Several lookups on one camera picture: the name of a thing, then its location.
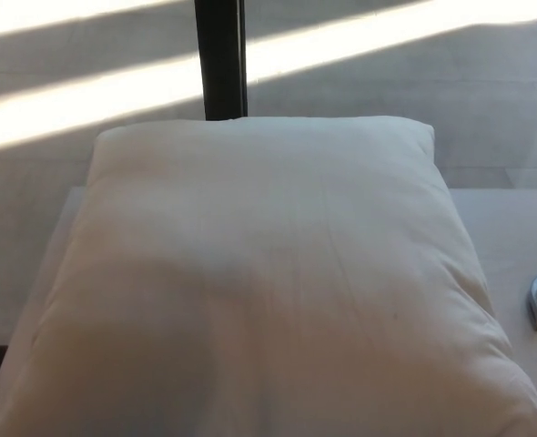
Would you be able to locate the black vertical post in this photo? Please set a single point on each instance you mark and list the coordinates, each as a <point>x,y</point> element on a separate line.
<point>218,59</point>

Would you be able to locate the white pillow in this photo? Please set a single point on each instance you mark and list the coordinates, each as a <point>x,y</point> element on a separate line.
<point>268,282</point>

